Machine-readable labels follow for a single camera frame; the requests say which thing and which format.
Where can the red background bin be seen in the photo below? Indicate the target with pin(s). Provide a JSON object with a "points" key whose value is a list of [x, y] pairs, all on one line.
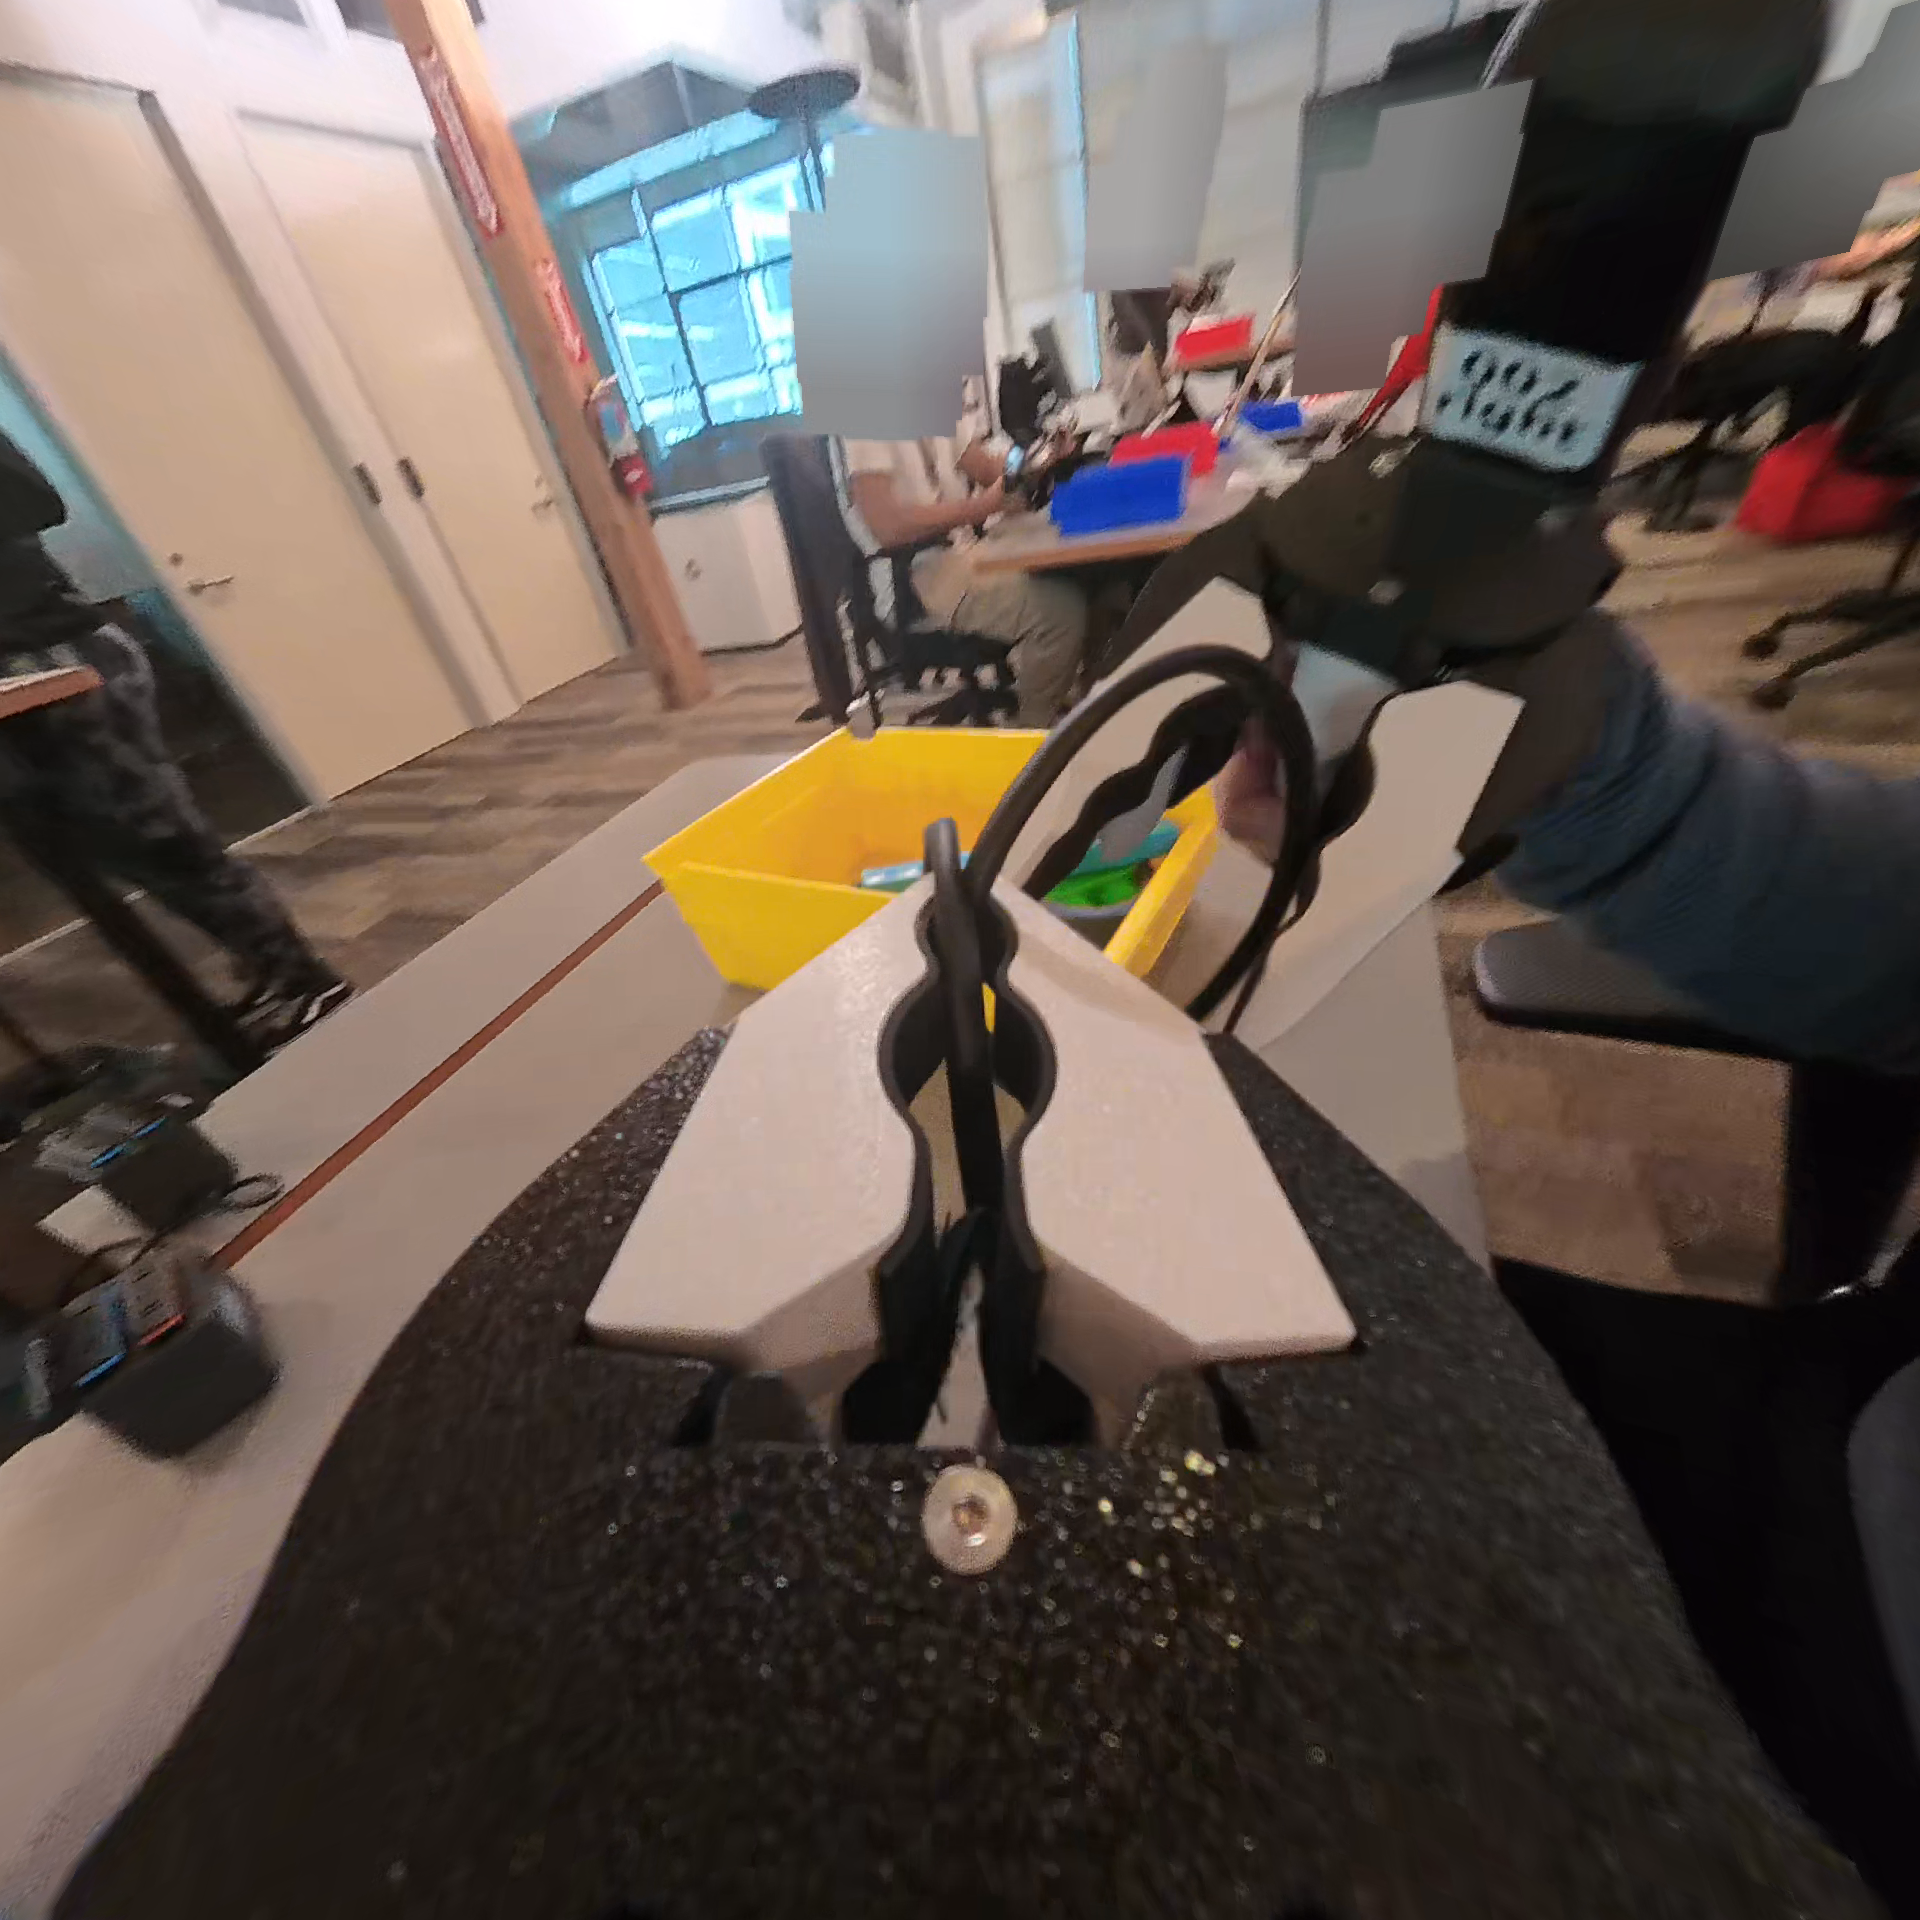
{"points": [[1161, 446], [1211, 338]]}

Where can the green building block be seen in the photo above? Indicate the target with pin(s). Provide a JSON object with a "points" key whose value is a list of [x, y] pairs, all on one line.
{"points": [[1096, 896]]}

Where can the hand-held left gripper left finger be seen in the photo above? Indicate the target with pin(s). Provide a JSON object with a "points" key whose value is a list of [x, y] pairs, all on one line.
{"points": [[750, 1201]]}

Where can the black office chair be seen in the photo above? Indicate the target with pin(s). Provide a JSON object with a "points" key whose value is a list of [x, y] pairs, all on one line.
{"points": [[1756, 375], [1622, 984], [809, 539]]}

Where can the white double door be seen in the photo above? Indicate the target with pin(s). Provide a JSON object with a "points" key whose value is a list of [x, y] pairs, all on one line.
{"points": [[300, 450]]}

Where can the black floor lamp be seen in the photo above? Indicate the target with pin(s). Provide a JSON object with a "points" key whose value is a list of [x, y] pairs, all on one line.
{"points": [[802, 92]]}

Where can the white cabinet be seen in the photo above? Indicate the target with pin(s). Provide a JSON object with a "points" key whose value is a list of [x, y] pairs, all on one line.
{"points": [[728, 579]]}

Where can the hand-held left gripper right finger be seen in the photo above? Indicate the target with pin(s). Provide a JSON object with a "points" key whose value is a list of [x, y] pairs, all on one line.
{"points": [[1184, 1201]]}

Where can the red fire extinguisher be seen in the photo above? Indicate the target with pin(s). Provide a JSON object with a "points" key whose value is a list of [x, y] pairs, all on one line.
{"points": [[630, 457]]}

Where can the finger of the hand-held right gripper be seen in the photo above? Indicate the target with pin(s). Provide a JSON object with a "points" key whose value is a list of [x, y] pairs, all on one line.
{"points": [[1394, 856], [1200, 628]]}

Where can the small black charger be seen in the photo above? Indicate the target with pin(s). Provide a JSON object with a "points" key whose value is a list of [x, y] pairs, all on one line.
{"points": [[150, 1170]]}

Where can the paned window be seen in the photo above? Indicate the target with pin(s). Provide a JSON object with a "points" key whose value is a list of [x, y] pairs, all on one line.
{"points": [[704, 329]]}

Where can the black battery charger case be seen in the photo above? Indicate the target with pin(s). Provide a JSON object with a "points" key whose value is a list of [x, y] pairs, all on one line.
{"points": [[164, 1364]]}

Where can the wooden topped side table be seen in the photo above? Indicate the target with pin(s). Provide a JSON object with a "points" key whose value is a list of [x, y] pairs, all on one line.
{"points": [[43, 691]]}

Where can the person's right forearm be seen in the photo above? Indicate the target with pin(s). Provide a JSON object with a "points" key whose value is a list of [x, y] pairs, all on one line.
{"points": [[1723, 856]]}

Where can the background work table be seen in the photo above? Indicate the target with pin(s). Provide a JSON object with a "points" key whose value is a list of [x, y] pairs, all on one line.
{"points": [[1110, 546]]}

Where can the wooden post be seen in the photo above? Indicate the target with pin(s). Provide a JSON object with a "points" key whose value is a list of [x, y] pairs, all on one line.
{"points": [[569, 375]]}

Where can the large red bin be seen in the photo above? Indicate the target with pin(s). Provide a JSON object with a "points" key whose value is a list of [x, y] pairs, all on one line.
{"points": [[1816, 487]]}

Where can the yellow plastic bin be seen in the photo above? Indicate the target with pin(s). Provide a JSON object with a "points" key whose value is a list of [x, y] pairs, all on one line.
{"points": [[750, 870]]}

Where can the person's right hand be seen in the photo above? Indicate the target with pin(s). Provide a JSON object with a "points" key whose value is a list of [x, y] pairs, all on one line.
{"points": [[1257, 796]]}

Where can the blue background bin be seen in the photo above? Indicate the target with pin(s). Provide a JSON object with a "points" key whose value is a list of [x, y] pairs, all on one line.
{"points": [[1118, 494]]}

